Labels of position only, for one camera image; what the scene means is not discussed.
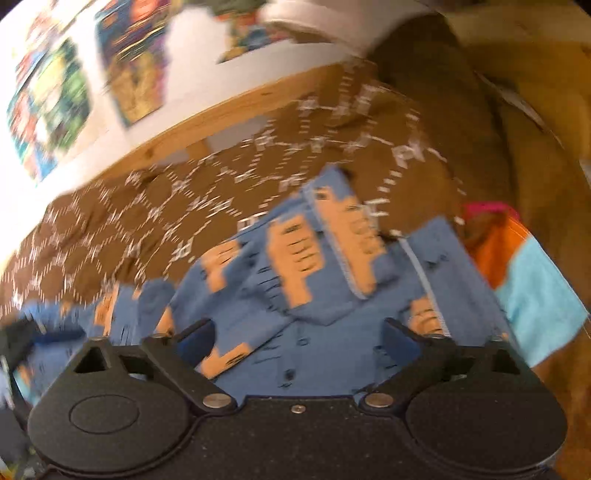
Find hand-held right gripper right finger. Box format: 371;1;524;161
359;318;536;414

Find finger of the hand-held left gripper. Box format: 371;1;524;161
0;318;86;370

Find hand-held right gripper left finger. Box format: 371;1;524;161
69;318;238;415

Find blue patterned pants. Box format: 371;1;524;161
0;164;511;408

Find brown printed blanket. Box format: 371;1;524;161
0;60;467;324

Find orange and cyan cloth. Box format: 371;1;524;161
462;200;590;368

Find plain brown cloth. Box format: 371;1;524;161
369;13;513;208

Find tan cloth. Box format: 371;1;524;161
445;11;591;462

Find white cloth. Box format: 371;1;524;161
257;0;446;58

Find wooden bed frame rail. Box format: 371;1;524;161
105;59;370;178

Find cartoon girl wall poster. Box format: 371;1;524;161
6;38;92;182

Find wall poster with yellow strands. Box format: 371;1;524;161
94;0;175;126

